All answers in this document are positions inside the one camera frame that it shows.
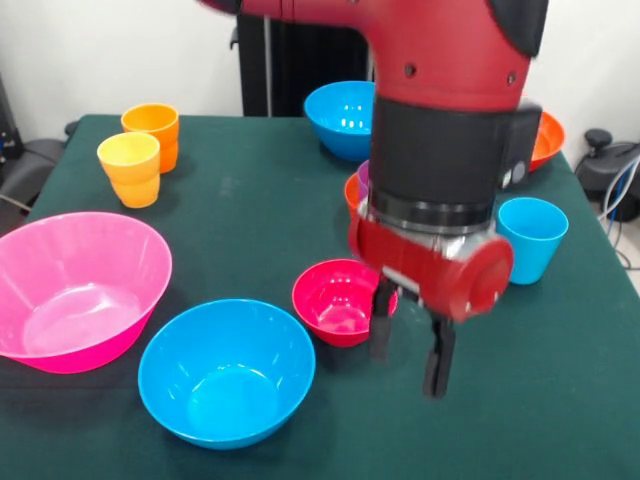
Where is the large pink bowl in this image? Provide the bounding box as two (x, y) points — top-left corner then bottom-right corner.
(0, 211), (174, 375)

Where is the medium blue bowl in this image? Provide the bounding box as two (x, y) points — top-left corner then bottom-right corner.
(303, 81), (377, 162)

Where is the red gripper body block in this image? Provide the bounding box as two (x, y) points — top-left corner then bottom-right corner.
(348, 214), (516, 324)

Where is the small magenta bowl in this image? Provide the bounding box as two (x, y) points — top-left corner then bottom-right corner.
(291, 258), (400, 349)

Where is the large orange-red bowl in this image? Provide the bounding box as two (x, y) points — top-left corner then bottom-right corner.
(528, 110), (566, 174)

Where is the dark green table cloth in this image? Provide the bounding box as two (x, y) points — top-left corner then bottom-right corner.
(0, 114), (640, 480)

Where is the blue cup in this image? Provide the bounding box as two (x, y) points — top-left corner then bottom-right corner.
(495, 197), (570, 286)

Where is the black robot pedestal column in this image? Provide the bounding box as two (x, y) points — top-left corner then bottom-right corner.
(230, 12), (376, 118)

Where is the orange cup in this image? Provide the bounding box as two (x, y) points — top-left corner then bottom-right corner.
(120, 102), (181, 175)

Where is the small orange-red bowl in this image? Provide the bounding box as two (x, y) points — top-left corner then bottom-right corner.
(343, 173), (364, 221)

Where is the tangle of floor cables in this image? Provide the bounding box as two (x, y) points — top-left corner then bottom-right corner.
(597, 154), (640, 271)

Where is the large blue bowl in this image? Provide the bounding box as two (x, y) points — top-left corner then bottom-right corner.
(137, 298), (317, 451)

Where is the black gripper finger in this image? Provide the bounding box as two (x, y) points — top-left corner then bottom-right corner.
(422, 312), (458, 400)
(368, 277), (399, 364)

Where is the yellow cup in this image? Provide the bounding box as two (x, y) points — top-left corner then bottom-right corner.
(96, 131), (162, 210)

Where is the purple cup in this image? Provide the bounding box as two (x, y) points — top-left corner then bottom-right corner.
(356, 159), (372, 204)

